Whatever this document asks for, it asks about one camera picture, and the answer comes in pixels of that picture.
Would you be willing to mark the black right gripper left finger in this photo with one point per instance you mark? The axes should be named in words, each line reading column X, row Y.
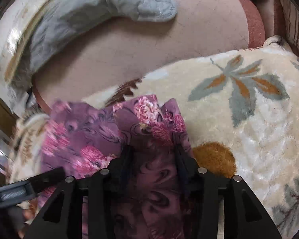
column 86, row 203

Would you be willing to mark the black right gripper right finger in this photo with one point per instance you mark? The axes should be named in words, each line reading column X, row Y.
column 210, row 190

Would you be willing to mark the purple floral shirt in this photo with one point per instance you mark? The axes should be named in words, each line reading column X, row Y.
column 83, row 140

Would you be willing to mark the person's left hand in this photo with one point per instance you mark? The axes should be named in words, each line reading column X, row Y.
column 22, row 216

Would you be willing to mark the cream leaf-pattern fleece blanket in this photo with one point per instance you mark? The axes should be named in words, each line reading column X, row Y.
column 247, row 100

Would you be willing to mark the grey quilted blanket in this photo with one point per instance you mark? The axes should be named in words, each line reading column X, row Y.
column 57, row 22

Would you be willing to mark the striped beige cushion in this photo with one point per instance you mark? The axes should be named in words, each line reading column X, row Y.
column 291, row 14

